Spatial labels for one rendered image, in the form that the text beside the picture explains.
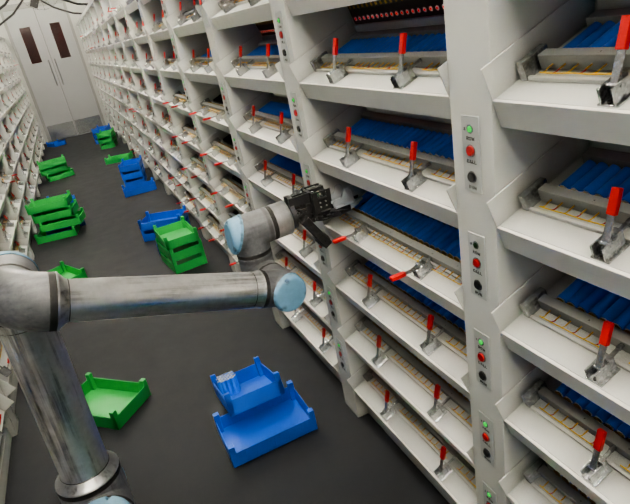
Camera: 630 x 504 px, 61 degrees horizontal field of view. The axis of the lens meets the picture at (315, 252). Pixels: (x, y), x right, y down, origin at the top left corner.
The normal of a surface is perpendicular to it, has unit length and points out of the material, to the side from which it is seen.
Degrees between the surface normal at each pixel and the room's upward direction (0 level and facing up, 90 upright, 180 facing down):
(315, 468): 0
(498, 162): 90
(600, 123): 111
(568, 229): 21
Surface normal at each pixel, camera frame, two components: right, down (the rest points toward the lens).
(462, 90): -0.89, 0.32
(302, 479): -0.17, -0.90
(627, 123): -0.77, 0.62
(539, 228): -0.48, -0.72
